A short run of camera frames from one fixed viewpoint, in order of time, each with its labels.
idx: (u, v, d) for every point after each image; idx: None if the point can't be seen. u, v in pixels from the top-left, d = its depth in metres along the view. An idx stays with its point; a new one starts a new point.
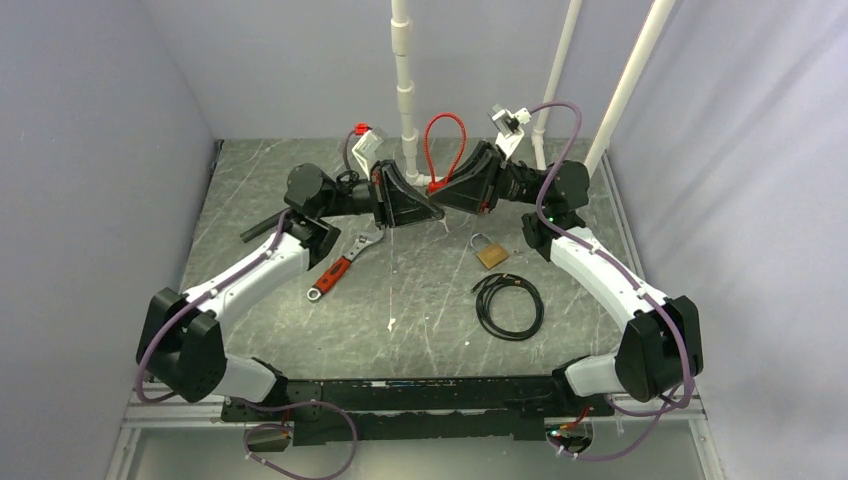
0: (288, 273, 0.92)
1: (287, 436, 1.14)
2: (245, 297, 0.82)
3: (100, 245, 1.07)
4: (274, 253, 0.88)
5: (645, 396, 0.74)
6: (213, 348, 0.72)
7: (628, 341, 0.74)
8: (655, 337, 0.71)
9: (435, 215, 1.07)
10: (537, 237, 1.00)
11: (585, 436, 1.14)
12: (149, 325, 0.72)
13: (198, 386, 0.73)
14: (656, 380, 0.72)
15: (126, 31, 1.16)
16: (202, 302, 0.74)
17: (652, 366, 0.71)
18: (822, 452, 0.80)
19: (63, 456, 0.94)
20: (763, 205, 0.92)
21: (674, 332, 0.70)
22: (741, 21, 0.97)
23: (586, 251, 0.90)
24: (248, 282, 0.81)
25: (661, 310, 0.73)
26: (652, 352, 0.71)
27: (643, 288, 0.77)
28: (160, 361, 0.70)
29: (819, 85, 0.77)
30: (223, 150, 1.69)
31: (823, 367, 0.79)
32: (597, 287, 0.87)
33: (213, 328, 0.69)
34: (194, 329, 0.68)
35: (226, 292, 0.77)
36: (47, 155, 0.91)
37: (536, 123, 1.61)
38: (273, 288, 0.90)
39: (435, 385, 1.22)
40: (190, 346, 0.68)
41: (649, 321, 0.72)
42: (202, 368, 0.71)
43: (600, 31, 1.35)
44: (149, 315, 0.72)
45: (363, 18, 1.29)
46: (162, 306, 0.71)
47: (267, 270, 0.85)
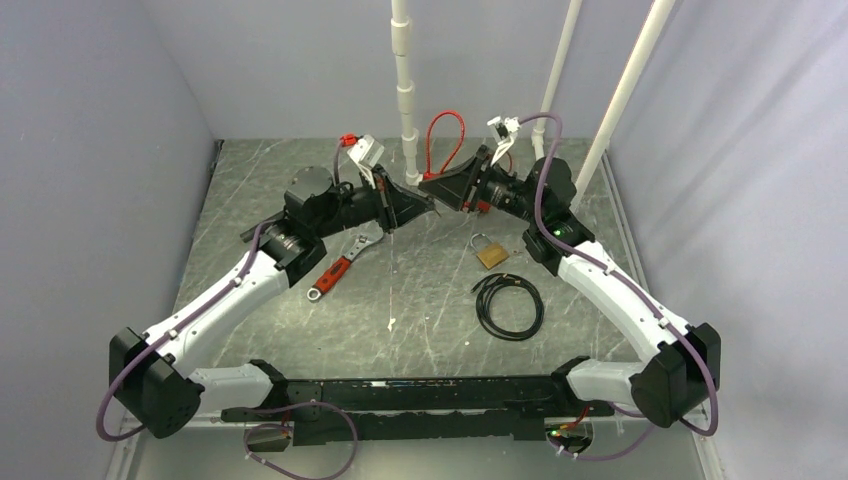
0: (266, 294, 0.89)
1: (287, 436, 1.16)
2: (213, 330, 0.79)
3: (99, 245, 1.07)
4: (243, 280, 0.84)
5: (665, 423, 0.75)
6: (180, 389, 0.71)
7: (651, 372, 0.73)
8: (680, 371, 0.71)
9: (429, 208, 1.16)
10: (543, 248, 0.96)
11: (585, 436, 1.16)
12: (112, 365, 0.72)
13: (170, 422, 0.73)
14: (676, 410, 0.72)
15: (125, 32, 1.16)
16: (161, 345, 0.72)
17: (673, 398, 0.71)
18: (822, 453, 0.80)
19: (62, 457, 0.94)
20: (763, 206, 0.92)
21: (701, 366, 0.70)
22: (742, 21, 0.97)
23: (601, 271, 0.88)
24: (212, 318, 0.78)
25: (687, 345, 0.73)
26: (676, 385, 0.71)
27: (665, 319, 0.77)
28: (127, 401, 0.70)
29: (820, 86, 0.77)
30: (223, 150, 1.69)
31: (824, 368, 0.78)
32: (612, 310, 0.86)
33: (171, 375, 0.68)
34: (152, 375, 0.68)
35: (187, 332, 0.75)
36: (47, 155, 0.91)
37: (536, 123, 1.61)
38: (249, 311, 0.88)
39: (435, 385, 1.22)
40: (151, 391, 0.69)
41: (675, 356, 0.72)
42: (171, 407, 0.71)
43: (601, 31, 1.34)
44: (111, 356, 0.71)
45: (363, 18, 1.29)
46: (123, 347, 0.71)
47: (234, 301, 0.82)
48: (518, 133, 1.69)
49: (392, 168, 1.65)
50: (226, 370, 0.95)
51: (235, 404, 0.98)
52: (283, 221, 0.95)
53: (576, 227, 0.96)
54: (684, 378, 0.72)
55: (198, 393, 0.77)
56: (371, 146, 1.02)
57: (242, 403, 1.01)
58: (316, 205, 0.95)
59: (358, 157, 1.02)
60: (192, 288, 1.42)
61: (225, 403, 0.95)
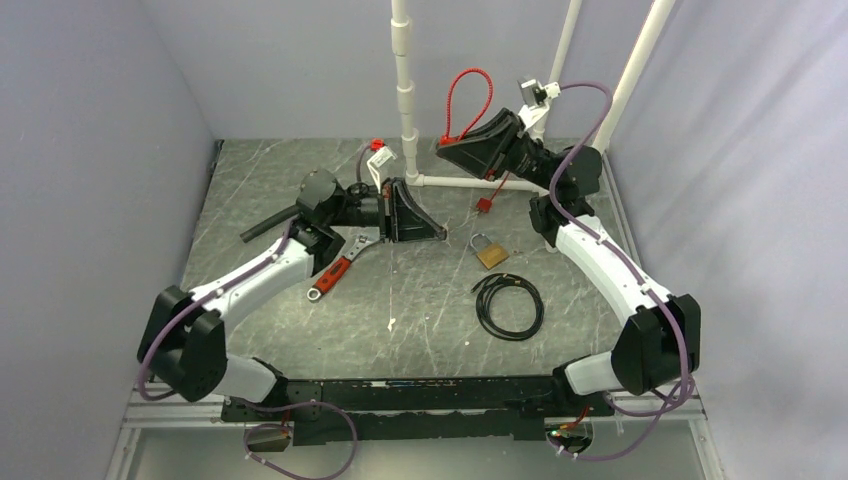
0: (292, 277, 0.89)
1: (287, 436, 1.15)
2: (248, 299, 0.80)
3: (99, 244, 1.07)
4: (279, 257, 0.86)
5: (639, 388, 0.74)
6: (216, 347, 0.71)
7: (626, 336, 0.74)
8: (656, 332, 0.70)
9: (438, 235, 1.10)
10: (543, 222, 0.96)
11: (585, 435, 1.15)
12: (153, 321, 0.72)
13: (199, 385, 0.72)
14: (650, 374, 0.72)
15: (125, 32, 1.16)
16: (207, 300, 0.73)
17: (648, 362, 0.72)
18: (822, 452, 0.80)
19: (62, 457, 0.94)
20: (763, 206, 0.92)
21: (674, 328, 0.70)
22: (742, 21, 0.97)
23: (593, 240, 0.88)
24: (252, 285, 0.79)
25: (663, 309, 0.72)
26: (651, 346, 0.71)
27: (648, 284, 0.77)
28: (161, 359, 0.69)
29: (820, 86, 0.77)
30: (223, 150, 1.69)
31: (824, 367, 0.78)
32: (598, 277, 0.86)
33: (216, 328, 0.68)
34: (198, 327, 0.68)
35: (231, 292, 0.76)
36: (47, 155, 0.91)
37: (536, 124, 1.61)
38: (277, 291, 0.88)
39: (435, 385, 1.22)
40: (193, 344, 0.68)
41: (651, 317, 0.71)
42: (206, 365, 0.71)
43: (600, 31, 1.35)
44: (155, 311, 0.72)
45: (363, 19, 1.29)
46: (168, 302, 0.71)
47: (272, 274, 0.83)
48: None
49: (392, 168, 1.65)
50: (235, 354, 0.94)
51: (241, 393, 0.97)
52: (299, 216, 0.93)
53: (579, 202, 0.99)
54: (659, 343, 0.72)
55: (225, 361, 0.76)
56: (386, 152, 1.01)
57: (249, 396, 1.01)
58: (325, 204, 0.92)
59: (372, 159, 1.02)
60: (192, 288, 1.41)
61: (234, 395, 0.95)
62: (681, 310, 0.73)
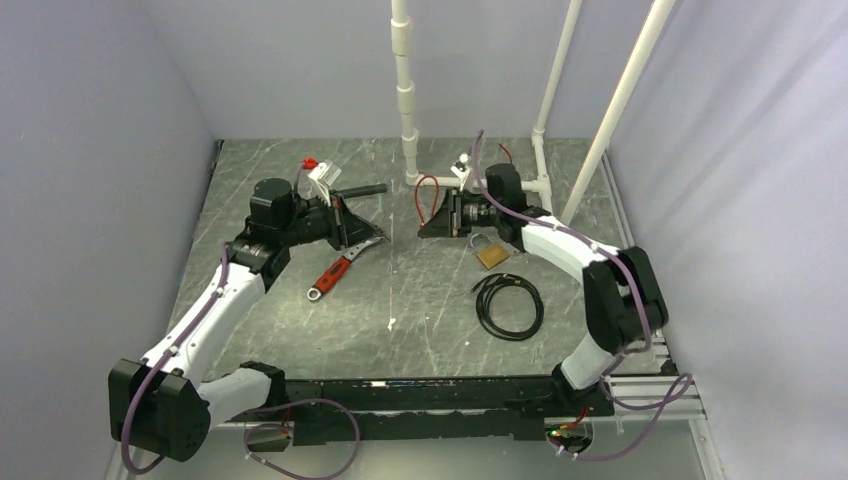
0: (247, 300, 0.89)
1: (287, 436, 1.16)
2: (213, 335, 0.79)
3: (100, 244, 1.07)
4: (225, 289, 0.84)
5: (615, 346, 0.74)
6: (193, 402, 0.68)
7: (587, 292, 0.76)
8: (607, 279, 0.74)
9: (375, 231, 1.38)
10: (510, 231, 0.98)
11: (584, 435, 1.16)
12: (114, 403, 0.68)
13: (188, 442, 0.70)
14: (618, 327, 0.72)
15: (126, 32, 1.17)
16: (164, 363, 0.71)
17: (612, 311, 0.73)
18: (822, 451, 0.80)
19: (62, 456, 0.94)
20: (763, 206, 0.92)
21: (625, 272, 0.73)
22: (742, 21, 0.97)
23: (549, 230, 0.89)
24: (206, 329, 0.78)
25: (614, 259, 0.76)
26: (610, 296, 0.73)
27: (595, 243, 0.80)
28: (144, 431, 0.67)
29: (819, 86, 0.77)
30: (223, 150, 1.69)
31: (825, 367, 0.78)
32: (560, 258, 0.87)
33: (185, 384, 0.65)
34: (166, 393, 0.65)
35: (186, 346, 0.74)
36: (48, 154, 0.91)
37: (536, 123, 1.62)
38: (235, 322, 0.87)
39: (435, 385, 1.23)
40: (168, 407, 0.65)
41: (600, 267, 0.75)
42: (187, 424, 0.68)
43: (599, 31, 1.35)
44: (112, 391, 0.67)
45: (363, 18, 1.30)
46: (124, 377, 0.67)
47: (222, 308, 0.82)
48: (518, 134, 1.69)
49: (392, 168, 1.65)
50: (222, 378, 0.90)
51: (243, 406, 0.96)
52: (251, 228, 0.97)
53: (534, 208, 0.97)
54: (618, 293, 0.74)
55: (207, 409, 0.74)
56: (328, 169, 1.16)
57: (250, 402, 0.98)
58: (277, 212, 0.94)
59: (317, 177, 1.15)
60: (192, 288, 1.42)
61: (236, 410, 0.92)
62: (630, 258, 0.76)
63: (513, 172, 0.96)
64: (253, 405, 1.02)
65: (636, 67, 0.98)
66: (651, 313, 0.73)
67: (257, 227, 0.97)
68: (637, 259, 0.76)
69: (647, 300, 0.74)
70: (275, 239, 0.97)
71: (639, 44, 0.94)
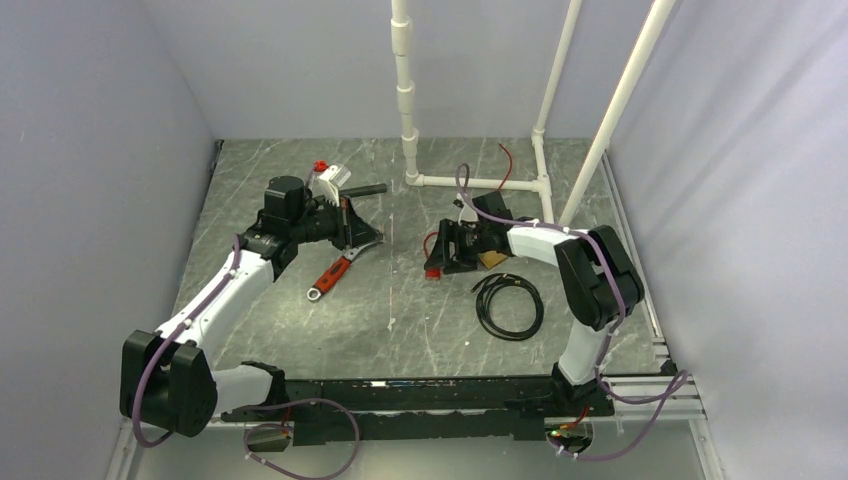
0: (257, 286, 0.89)
1: (287, 436, 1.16)
2: (226, 313, 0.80)
3: (99, 243, 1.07)
4: (237, 271, 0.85)
5: (591, 318, 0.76)
6: (203, 376, 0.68)
7: (562, 268, 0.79)
8: (575, 252, 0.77)
9: (378, 235, 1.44)
10: (499, 240, 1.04)
11: (584, 435, 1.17)
12: (126, 375, 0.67)
13: (196, 418, 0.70)
14: (591, 298, 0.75)
15: (126, 31, 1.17)
16: (179, 334, 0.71)
17: (587, 285, 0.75)
18: (821, 452, 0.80)
19: (62, 455, 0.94)
20: (763, 205, 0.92)
21: (596, 248, 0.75)
22: (742, 21, 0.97)
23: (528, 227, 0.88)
24: (220, 305, 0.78)
25: (585, 236, 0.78)
26: (579, 269, 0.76)
27: (567, 228, 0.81)
28: (153, 404, 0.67)
29: (820, 85, 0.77)
30: (223, 150, 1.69)
31: (825, 366, 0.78)
32: (540, 251, 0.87)
33: (198, 356, 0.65)
34: (180, 365, 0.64)
35: (200, 319, 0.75)
36: (48, 156, 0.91)
37: (536, 123, 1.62)
38: (245, 305, 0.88)
39: (435, 385, 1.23)
40: (180, 380, 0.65)
41: (568, 243, 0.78)
42: (197, 399, 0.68)
43: (599, 32, 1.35)
44: (125, 361, 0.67)
45: (363, 18, 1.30)
46: (137, 348, 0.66)
47: (234, 289, 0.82)
48: (518, 134, 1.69)
49: (392, 168, 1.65)
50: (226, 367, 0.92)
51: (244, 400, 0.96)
52: (261, 220, 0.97)
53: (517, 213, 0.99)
54: (590, 268, 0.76)
55: (214, 386, 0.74)
56: (340, 171, 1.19)
57: (250, 399, 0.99)
58: (289, 205, 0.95)
59: (326, 177, 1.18)
60: (191, 288, 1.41)
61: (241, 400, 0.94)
62: (597, 232, 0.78)
63: (495, 192, 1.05)
64: (254, 403, 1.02)
65: (635, 67, 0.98)
66: (623, 282, 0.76)
67: (269, 219, 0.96)
68: (607, 234, 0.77)
69: (619, 271, 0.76)
70: (285, 233, 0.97)
71: (639, 43, 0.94)
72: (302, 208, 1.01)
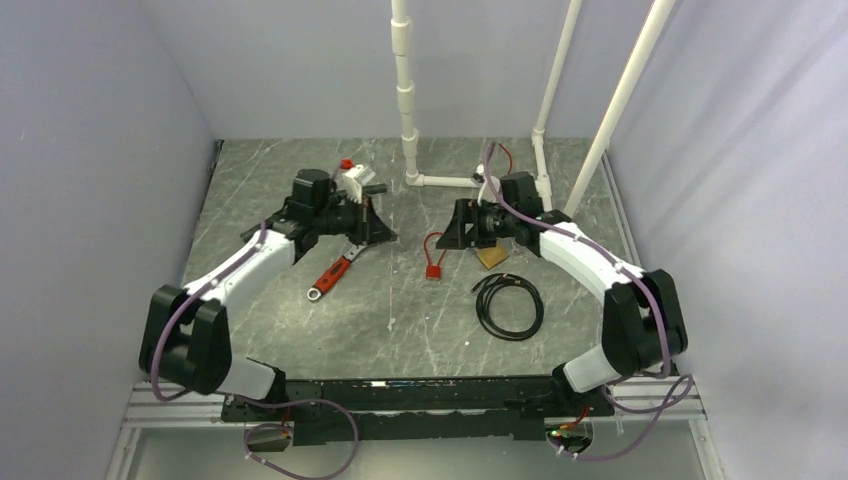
0: (277, 266, 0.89)
1: (287, 436, 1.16)
2: (246, 283, 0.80)
3: (99, 243, 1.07)
4: (263, 247, 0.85)
5: (629, 369, 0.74)
6: (222, 336, 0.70)
7: (607, 312, 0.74)
8: (630, 304, 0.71)
9: (392, 236, 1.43)
10: (526, 234, 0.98)
11: (585, 436, 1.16)
12: (149, 328, 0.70)
13: (210, 377, 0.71)
14: (635, 353, 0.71)
15: (126, 32, 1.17)
16: (203, 292, 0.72)
17: (632, 338, 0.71)
18: (821, 454, 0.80)
19: (62, 455, 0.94)
20: (763, 205, 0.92)
21: (651, 301, 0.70)
22: (743, 20, 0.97)
23: (568, 239, 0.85)
24: (244, 273, 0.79)
25: (638, 281, 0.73)
26: (629, 321, 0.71)
27: (619, 263, 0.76)
28: (170, 360, 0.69)
29: (821, 84, 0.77)
30: (223, 150, 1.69)
31: (825, 366, 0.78)
32: (576, 269, 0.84)
33: (219, 314, 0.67)
34: (202, 320, 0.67)
35: (226, 282, 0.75)
36: (48, 157, 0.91)
37: (536, 123, 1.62)
38: (264, 282, 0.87)
39: (435, 386, 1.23)
40: (201, 336, 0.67)
41: (622, 289, 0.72)
42: (214, 358, 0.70)
43: (600, 31, 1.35)
44: (151, 314, 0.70)
45: (363, 19, 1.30)
46: (164, 301, 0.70)
47: (259, 261, 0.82)
48: (518, 133, 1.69)
49: (392, 168, 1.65)
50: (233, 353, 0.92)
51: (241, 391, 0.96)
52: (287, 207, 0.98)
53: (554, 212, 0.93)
54: (640, 319, 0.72)
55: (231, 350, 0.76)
56: (363, 170, 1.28)
57: (247, 392, 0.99)
58: (316, 194, 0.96)
59: (351, 176, 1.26)
60: None
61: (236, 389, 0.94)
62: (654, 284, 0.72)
63: (526, 174, 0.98)
64: (251, 398, 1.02)
65: (635, 67, 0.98)
66: (672, 341, 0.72)
67: (294, 206, 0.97)
68: (664, 286, 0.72)
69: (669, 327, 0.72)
70: (308, 221, 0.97)
71: (639, 43, 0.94)
72: (326, 200, 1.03)
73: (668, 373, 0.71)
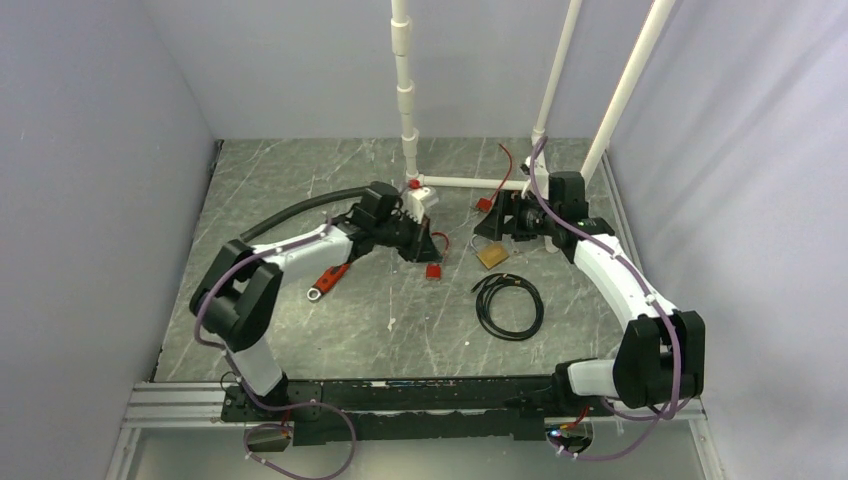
0: (331, 259, 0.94)
1: (287, 436, 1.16)
2: (304, 261, 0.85)
3: (100, 243, 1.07)
4: (326, 237, 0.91)
5: (635, 400, 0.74)
6: (271, 300, 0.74)
7: (627, 341, 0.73)
8: (656, 341, 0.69)
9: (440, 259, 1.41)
10: (564, 236, 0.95)
11: (585, 435, 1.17)
12: (212, 272, 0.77)
13: (246, 337, 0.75)
14: (647, 388, 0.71)
15: (126, 31, 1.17)
16: (267, 255, 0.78)
17: (645, 372, 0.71)
18: (821, 454, 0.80)
19: (63, 455, 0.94)
20: (763, 205, 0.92)
21: (674, 341, 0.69)
22: (742, 21, 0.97)
23: (607, 255, 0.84)
24: (305, 251, 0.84)
25: (665, 318, 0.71)
26: (650, 356, 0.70)
27: (653, 295, 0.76)
28: (216, 307, 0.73)
29: (821, 84, 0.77)
30: (223, 150, 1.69)
31: (824, 366, 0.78)
32: (608, 288, 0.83)
33: (274, 276, 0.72)
34: (260, 276, 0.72)
35: (288, 253, 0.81)
36: (49, 156, 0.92)
37: (536, 123, 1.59)
38: (315, 270, 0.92)
39: (435, 385, 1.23)
40: (254, 291, 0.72)
41: (651, 324, 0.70)
42: (256, 319, 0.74)
43: (600, 32, 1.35)
44: (217, 260, 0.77)
45: (363, 18, 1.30)
46: (232, 252, 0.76)
47: (320, 245, 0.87)
48: (518, 134, 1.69)
49: (392, 168, 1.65)
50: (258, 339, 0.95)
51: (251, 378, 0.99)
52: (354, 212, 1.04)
53: (599, 219, 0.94)
54: (659, 356, 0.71)
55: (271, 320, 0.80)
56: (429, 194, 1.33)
57: (253, 383, 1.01)
58: (382, 206, 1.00)
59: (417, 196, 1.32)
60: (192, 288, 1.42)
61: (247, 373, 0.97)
62: (684, 325, 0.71)
63: (578, 175, 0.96)
64: (253, 391, 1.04)
65: (635, 67, 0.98)
66: (687, 384, 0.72)
67: (359, 212, 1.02)
68: (692, 330, 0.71)
69: (686, 371, 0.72)
70: (368, 228, 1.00)
71: (639, 43, 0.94)
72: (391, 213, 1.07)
73: (674, 415, 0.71)
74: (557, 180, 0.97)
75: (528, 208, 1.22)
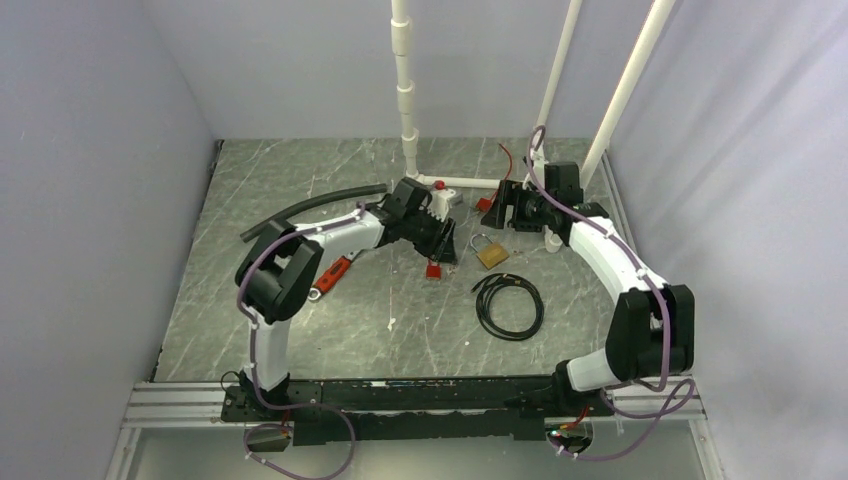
0: (363, 242, 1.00)
1: (287, 436, 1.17)
2: (339, 244, 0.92)
3: (98, 243, 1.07)
4: (361, 220, 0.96)
5: (625, 370, 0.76)
6: (311, 275, 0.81)
7: (618, 315, 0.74)
8: (646, 314, 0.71)
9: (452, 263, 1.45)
10: (559, 220, 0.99)
11: (584, 435, 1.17)
12: (256, 246, 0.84)
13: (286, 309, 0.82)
14: (636, 358, 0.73)
15: (125, 31, 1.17)
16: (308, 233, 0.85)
17: (635, 343, 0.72)
18: (822, 453, 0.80)
19: (63, 455, 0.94)
20: (763, 206, 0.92)
21: (664, 314, 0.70)
22: (743, 23, 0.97)
23: (600, 235, 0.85)
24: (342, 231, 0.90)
25: (656, 292, 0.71)
26: (639, 328, 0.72)
27: (643, 269, 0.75)
28: (260, 278, 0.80)
29: (820, 86, 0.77)
30: (223, 150, 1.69)
31: (823, 366, 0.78)
32: (600, 266, 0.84)
33: (314, 252, 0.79)
34: (303, 252, 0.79)
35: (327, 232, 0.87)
36: (48, 157, 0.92)
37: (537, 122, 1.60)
38: (347, 251, 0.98)
39: (435, 385, 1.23)
40: (297, 264, 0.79)
41: (642, 297, 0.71)
42: (297, 291, 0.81)
43: (600, 32, 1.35)
44: (262, 235, 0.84)
45: (363, 19, 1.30)
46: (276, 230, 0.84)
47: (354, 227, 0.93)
48: (518, 134, 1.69)
49: (392, 168, 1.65)
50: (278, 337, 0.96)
51: (264, 368, 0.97)
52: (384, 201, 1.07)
53: (592, 204, 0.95)
54: (649, 328, 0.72)
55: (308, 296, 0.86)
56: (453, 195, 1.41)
57: (259, 371, 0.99)
58: (411, 198, 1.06)
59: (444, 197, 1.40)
60: (192, 288, 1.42)
61: (260, 361, 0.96)
62: (674, 298, 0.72)
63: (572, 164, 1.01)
64: (258, 388, 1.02)
65: (635, 68, 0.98)
66: (676, 356, 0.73)
67: (390, 201, 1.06)
68: (682, 302, 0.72)
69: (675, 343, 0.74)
70: (397, 217, 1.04)
71: (639, 44, 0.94)
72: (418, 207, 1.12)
73: (663, 384, 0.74)
74: (550, 168, 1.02)
75: (529, 193, 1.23)
